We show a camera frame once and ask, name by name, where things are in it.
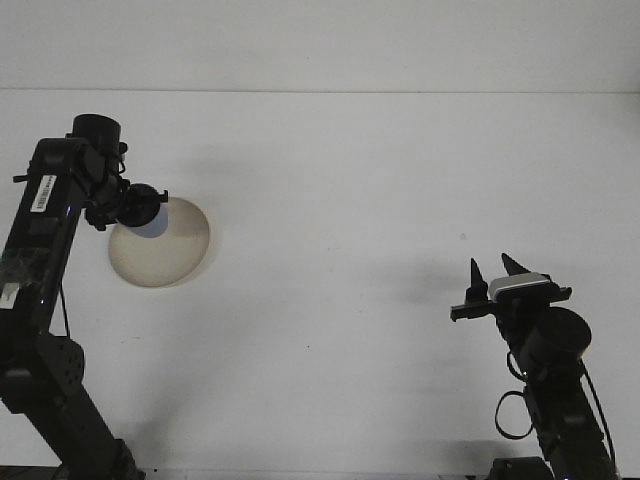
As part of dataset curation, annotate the pale round plate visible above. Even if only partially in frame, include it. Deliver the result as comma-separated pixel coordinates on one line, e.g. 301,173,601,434
107,196,220,290

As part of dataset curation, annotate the pale blue cup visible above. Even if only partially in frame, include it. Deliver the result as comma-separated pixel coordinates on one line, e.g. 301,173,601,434
121,183,167,237

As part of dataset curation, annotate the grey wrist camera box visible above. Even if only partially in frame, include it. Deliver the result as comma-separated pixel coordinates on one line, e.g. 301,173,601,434
488,272,554,302

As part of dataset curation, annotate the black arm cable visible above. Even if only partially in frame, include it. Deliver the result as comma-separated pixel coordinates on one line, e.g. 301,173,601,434
495,349,616,464
59,279,72,337

